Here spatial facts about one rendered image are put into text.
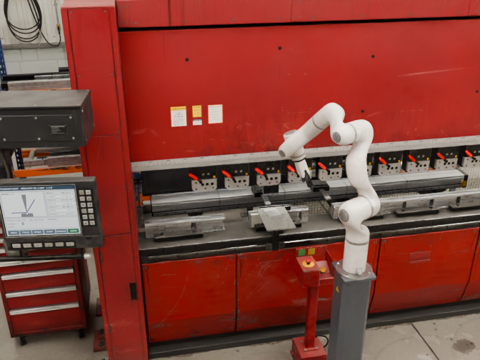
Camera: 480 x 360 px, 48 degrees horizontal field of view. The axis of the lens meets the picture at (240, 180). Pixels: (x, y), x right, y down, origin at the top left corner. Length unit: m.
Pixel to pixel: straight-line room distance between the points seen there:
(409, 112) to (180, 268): 1.72
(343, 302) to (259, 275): 0.79
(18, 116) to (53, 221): 0.52
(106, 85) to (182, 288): 1.41
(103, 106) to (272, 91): 0.96
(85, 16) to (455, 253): 2.84
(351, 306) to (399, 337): 1.21
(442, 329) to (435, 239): 0.73
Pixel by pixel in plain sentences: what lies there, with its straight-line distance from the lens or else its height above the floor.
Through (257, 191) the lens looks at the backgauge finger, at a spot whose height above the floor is 1.03.
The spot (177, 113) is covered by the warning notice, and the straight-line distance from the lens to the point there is 3.12.
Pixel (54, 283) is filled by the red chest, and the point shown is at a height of 0.52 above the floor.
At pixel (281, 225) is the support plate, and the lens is 3.31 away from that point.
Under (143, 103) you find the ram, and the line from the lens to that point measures 3.09.
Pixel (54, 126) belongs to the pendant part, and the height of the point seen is 1.86.
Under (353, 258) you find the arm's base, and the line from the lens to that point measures 2.87.
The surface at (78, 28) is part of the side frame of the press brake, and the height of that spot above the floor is 2.20.
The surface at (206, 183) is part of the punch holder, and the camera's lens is 3.32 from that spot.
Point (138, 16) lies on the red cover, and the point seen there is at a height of 2.22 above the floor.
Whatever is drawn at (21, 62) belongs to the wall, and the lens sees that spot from 7.43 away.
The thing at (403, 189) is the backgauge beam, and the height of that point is 0.91.
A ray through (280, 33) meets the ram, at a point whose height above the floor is 2.10.
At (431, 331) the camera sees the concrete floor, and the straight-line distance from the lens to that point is 4.29.
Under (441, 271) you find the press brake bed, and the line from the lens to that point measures 4.13.
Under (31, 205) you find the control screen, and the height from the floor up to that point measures 1.48.
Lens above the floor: 2.66
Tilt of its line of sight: 26 degrees down
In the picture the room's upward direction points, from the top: straight up
